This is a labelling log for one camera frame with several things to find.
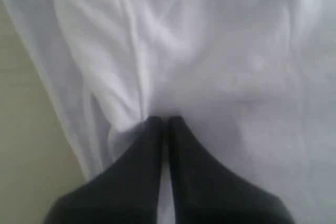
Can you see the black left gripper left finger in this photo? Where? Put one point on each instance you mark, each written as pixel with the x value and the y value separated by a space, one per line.
pixel 127 192

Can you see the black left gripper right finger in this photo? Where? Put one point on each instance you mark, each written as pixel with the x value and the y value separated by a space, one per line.
pixel 205 191

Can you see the white t-shirt red print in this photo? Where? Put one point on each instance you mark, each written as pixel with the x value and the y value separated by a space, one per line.
pixel 254 80

